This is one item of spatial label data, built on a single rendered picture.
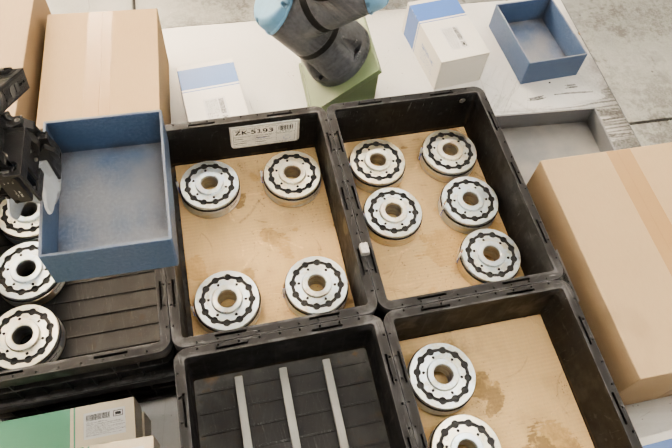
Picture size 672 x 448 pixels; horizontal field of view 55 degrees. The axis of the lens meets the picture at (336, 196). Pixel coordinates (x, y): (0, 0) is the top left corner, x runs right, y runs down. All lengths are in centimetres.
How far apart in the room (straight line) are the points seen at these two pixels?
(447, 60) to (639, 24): 170
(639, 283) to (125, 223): 79
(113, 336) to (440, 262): 55
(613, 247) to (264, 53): 88
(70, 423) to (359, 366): 43
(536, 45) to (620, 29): 134
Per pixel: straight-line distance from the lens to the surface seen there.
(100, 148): 96
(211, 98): 136
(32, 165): 77
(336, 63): 133
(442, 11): 159
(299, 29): 125
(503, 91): 158
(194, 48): 159
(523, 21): 176
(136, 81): 132
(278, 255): 110
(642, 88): 282
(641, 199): 124
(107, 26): 144
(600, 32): 297
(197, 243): 113
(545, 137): 152
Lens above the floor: 181
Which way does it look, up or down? 57 degrees down
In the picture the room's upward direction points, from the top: 7 degrees clockwise
